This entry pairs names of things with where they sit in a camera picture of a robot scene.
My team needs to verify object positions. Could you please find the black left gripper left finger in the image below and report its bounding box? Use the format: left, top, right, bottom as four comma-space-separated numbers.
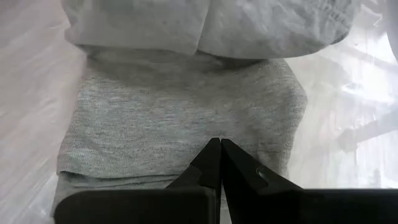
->
53, 138, 221, 224

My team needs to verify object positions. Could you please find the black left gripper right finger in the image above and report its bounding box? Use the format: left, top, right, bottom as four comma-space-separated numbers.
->
221, 139, 398, 224

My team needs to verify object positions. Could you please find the small grey cloth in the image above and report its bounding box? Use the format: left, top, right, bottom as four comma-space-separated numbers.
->
51, 0, 363, 218

